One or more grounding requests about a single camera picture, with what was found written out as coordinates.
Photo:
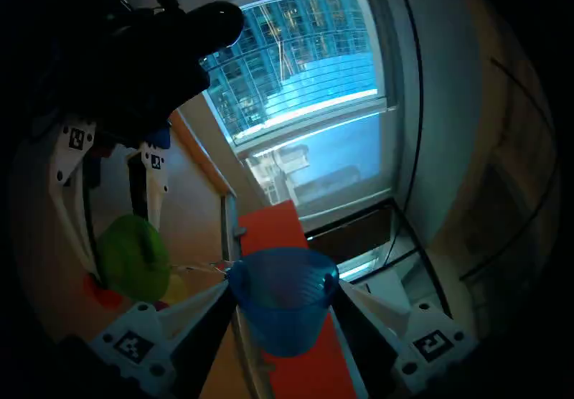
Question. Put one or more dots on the red desk screen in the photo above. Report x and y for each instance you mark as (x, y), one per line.
(273, 228)

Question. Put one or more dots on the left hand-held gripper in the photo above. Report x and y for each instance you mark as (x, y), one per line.
(134, 67)

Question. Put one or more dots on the yellow plastic cup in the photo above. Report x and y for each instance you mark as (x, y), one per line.
(177, 289)

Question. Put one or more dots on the red plastic cup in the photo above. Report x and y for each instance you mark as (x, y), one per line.
(105, 293)

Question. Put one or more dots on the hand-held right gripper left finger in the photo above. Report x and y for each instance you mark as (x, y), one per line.
(148, 327)

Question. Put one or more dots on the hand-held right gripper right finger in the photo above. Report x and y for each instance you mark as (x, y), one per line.
(430, 327)

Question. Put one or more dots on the blue plastic cup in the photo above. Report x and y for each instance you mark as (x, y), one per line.
(287, 309)
(159, 138)

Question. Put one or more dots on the green plastic cup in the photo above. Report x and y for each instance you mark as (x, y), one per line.
(134, 260)

